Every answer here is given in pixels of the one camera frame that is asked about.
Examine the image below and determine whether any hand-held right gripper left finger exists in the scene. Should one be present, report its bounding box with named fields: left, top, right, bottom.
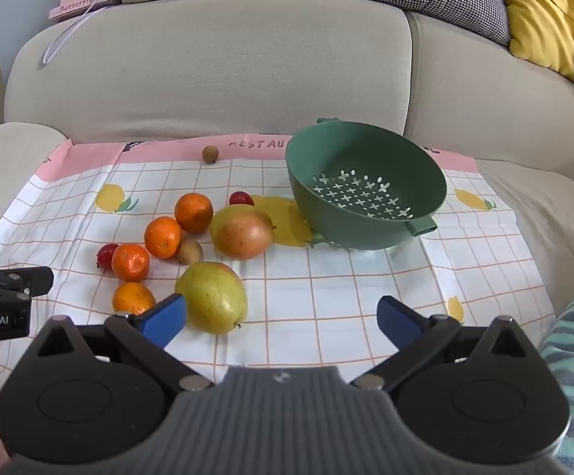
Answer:
left=32, top=293, right=215, bottom=391

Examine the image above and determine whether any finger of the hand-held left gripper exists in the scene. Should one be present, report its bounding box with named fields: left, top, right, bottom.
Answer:
left=0, top=266, right=54, bottom=302

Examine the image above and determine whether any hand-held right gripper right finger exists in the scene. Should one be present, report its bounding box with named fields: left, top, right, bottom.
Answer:
left=350, top=295, right=540, bottom=391

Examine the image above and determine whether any orange tangerine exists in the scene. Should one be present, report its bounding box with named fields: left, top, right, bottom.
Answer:
left=174, top=192, right=215, bottom=235
left=111, top=243, right=151, bottom=283
left=112, top=282, right=157, bottom=315
left=143, top=216, right=185, bottom=260

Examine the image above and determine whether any red green mango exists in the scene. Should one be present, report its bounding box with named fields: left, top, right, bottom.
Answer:
left=209, top=204, right=276, bottom=261

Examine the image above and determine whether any green plastic colander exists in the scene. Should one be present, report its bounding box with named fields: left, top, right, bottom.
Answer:
left=285, top=118, right=449, bottom=251

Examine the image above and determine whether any brown kiwi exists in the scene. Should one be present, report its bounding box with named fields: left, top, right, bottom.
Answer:
left=177, top=239, right=204, bottom=265

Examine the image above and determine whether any lemon print checked tablecloth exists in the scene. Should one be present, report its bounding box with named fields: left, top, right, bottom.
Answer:
left=0, top=133, right=557, bottom=393

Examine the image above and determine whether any beige sofa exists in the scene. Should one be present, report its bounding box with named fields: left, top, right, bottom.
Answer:
left=0, top=0, right=574, bottom=387

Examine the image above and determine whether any pink labelled box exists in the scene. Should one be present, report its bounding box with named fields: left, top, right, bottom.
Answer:
left=48, top=0, right=113, bottom=23

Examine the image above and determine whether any yellow cushion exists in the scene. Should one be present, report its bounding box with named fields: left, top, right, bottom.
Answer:
left=499, top=0, right=574, bottom=83

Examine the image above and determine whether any white strap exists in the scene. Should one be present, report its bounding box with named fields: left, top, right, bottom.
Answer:
left=42, top=7, right=96, bottom=65

